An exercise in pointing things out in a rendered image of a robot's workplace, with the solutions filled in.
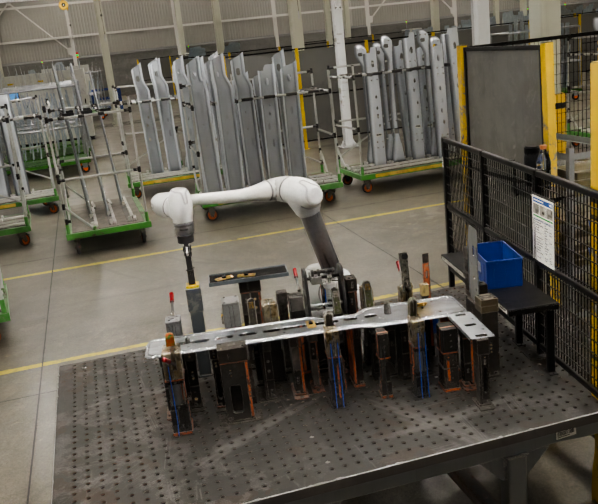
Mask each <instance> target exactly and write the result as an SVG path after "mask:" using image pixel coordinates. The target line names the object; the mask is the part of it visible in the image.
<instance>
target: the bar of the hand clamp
mask: <svg viewBox="0 0 598 504"><path fill-rule="evenodd" d="M398 257H399V266H400V275H401V284H402V285H403V291H405V286H404V281H407V283H408V285H409V287H408V290H411V285H410V276H409V267H408V255H407V252H399V253H398Z"/></svg>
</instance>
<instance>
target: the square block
mask: <svg viewBox="0 0 598 504"><path fill-rule="evenodd" d="M474 302H475V308H476V317H477V318H478V319H479V320H480V321H481V322H482V323H483V324H484V325H485V326H486V327H487V328H488V329H489V330H490V331H491V332H492V333H493V334H494V335H495V337H487V338H488V339H489V349H490V353H489V354H488V356H489V378H495V377H501V373H500V372H499V370H500V354H499V328H498V311H499V306H498V305H499V304H498V298H497V297H496V296H495V295H493V294H492V293H487V294H480V295H475V301H474Z"/></svg>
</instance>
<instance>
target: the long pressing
mask: <svg viewBox="0 0 598 504"><path fill-rule="evenodd" d="M417 302H419V303H422V302H427V304H426V306H420V307H417V313H418V314H419V315H420V316H421V317H422V318H423V319H424V321H426V320H433V319H440V318H446V317H448V315H449V314H455V313H462V312H467V309H466V308H465V307H464V306H463V305H461V304H460V303H459V302H458V301H457V300H456V299H455V298H454V297H452V296H440V297H433V298H426V299H419V300H417ZM390 306H391V314H384V305H378V306H372V307H366V308H363V309H362V310H360V311H359V312H357V313H355V314H351V315H344V316H337V317H333V321H335V320H337V321H338V322H334V324H335V325H336V327H337V329H338V331H344V330H351V329H357V328H380V327H386V326H393V325H400V324H406V323H407V315H408V308H407V307H408V301H406V302H399V303H392V304H390ZM421 307H423V308H421ZM439 311H441V312H439ZM369 315H376V316H375V317H368V318H365V316H369ZM349 318H357V319H355V320H348V321H345V320H344V319H349ZM310 320H314V322H315V323H322V322H324V318H317V317H303V318H296V319H289V320H283V321H276V322H269V323H262V324H255V325H249V326H242V327H235V328H228V329H221V330H215V331H208V332H201V333H194V334H188V335H181V336H174V338H175V344H176V343H179V344H180V343H184V344H185V345H180V347H181V354H182V355H184V354H190V353H197V352H204V351H210V350H217V349H216V344H219V343H226V342H232V341H239V340H245V341H246V345H250V344H257V343H264V342H270V341H277V340H284V339H290V338H297V337H304V336H310V335H317V334H324V333H323V325H324V324H321V325H316V326H317V327H315V328H308V327H301V328H294V329H287V330H283V328H288V327H295V326H301V325H306V323H305V321H310ZM275 329H280V331H274V332H267V333H263V332H264V331H268V330H275ZM254 332H255V333H256V334H254V335H247V336H240V335H241V334H248V333H254ZM284 332H285V333H284ZM227 336H233V337H232V338H227V339H220V340H216V338H221V337H227ZM187 337H188V338H190V342H191V343H189V344H186V342H185V338H187ZM207 339H208V340H209V341H207V342H200V343H192V342H194V341H200V340H207ZM163 345H166V342H165V338H160V339H154V340H151V341H149V342H148V344H147V346H146V352H145V358H146V359H157V358H161V352H162V346H163Z"/></svg>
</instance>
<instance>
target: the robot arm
mask: <svg viewBox="0 0 598 504"><path fill-rule="evenodd" d="M322 199H323V192H322V189H321V188H320V186H319V185H318V184H317V183H315V182H314V181H312V180H310V179H306V178H302V177H292V176H282V177H276V178H271V179H268V180H265V181H262V182H260V183H258V184H256V185H253V186H251V187H248V188H244V189H239V190H231V191H221V192H211V193H201V194H191V195H190V193H189V191H188V190H187V189H186V188H183V187H177V188H173V189H171V190H170V192H165V193H159V194H156V195H155V196H154V197H153V198H152V200H151V207H152V210H153V211H154V212H155V213H156V214H157V215H159V216H162V217H167V218H171V219H172V220H173V225H174V230H175V234H176V235H177V240H178V243H179V244H184V246H183V252H184V257H185V259H186V265H187V269H186V271H187V274H188V281H189V285H191V284H196V282H195V276H194V267H193V264H192V257H191V256H192V251H191V250H192V247H191V245H189V243H192V242H194V234H193V233H194V232H195V230H194V222H193V214H194V213H193V206H196V205H209V204H226V203H239V202H250V201H275V200H277V201H280V202H285V203H288V205H289V206H290V207H291V208H292V210H293V211H294V212H295V214H296V215H297V216H298V217H300V218H301V221H302V223H303V226H304V228H305V230H306V233H307V235H308V238H309V240H310V243H311V245H312V248H313V250H314V253H315V255H316V258H317V260H318V263H315V264H311V265H309V266H308V267H307V268H306V269H305V270H306V273H307V277H309V276H308V272H310V270H313V271H314V270H316V269H319V270H321V269H325V268H327V269H328V268H331V267H333V268H334V269H335V271H334V273H332V272H330V274H335V273H337V263H340V262H339V259H338V256H337V254H336V251H335V249H334V246H333V243H332V241H331V238H330V236H329V233H328V231H327V228H326V225H325V223H324V220H323V218H322V215H321V212H320V207H321V201H322ZM308 289H309V297H310V305H311V304H318V303H322V296H321V288H320V284H318V285H312V284H311V283H310V281H308Z"/></svg>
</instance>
